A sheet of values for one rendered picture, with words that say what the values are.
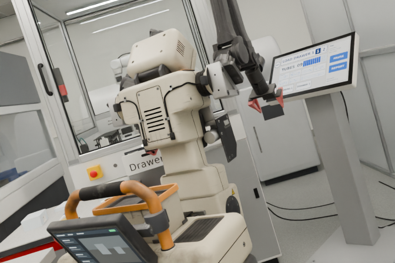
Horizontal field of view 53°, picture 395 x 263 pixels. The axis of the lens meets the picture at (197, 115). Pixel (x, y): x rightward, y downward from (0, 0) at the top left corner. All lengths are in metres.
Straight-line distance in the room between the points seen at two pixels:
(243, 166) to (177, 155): 1.03
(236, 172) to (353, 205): 0.67
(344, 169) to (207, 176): 1.17
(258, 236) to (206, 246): 1.49
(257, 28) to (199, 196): 4.39
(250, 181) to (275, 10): 3.65
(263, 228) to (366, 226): 0.57
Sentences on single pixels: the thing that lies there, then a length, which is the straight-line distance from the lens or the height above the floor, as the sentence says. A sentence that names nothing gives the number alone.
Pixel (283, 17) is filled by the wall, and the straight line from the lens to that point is 5.68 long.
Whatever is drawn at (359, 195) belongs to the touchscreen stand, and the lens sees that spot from 2.38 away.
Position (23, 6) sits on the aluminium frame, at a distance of 2.45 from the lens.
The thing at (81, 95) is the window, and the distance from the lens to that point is 2.33.
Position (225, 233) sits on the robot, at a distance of 1.04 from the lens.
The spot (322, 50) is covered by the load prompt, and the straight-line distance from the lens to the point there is 2.27.
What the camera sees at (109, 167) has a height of 0.88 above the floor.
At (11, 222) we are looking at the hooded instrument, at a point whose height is 0.76.
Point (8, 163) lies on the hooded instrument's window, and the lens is 2.59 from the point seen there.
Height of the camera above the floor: 1.18
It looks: 4 degrees down
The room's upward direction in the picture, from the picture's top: 17 degrees counter-clockwise
